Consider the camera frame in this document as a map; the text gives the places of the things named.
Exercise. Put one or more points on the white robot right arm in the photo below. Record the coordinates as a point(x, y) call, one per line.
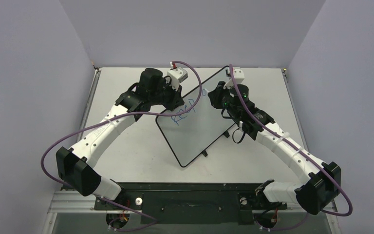
point(315, 188)

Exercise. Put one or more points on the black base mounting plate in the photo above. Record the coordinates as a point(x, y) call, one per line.
point(195, 203)

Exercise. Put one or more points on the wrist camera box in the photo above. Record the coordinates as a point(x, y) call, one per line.
point(175, 77)
point(238, 77)

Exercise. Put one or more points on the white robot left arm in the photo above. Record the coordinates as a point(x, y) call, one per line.
point(76, 164)

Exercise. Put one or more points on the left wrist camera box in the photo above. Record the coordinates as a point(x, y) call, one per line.
point(175, 77)

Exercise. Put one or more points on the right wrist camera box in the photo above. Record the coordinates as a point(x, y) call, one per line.
point(238, 77)

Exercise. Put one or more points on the white whiteboard black frame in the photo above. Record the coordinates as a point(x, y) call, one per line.
point(189, 134)

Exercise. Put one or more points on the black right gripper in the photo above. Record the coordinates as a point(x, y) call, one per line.
point(216, 96)

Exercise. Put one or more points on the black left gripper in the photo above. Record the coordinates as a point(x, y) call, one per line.
point(175, 102)

